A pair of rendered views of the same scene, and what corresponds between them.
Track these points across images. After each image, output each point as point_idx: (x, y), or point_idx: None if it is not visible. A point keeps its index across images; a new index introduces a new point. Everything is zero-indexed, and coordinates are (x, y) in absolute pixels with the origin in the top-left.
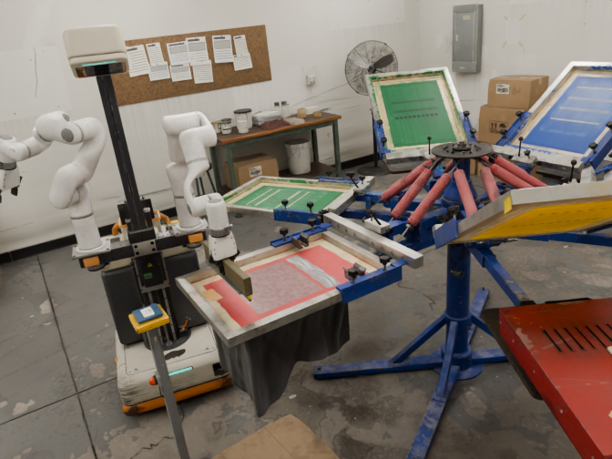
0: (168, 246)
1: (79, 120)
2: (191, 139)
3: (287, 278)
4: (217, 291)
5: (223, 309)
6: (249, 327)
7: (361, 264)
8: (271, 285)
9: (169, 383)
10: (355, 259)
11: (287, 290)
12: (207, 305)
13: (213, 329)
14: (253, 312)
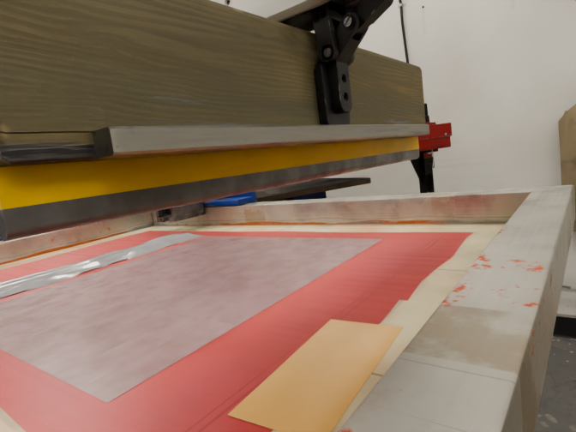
0: None
1: None
2: None
3: (133, 273)
4: (273, 367)
5: (426, 281)
6: (479, 191)
7: (92, 243)
8: (187, 275)
9: None
10: (55, 252)
11: (219, 255)
12: (506, 243)
13: (568, 248)
14: (381, 244)
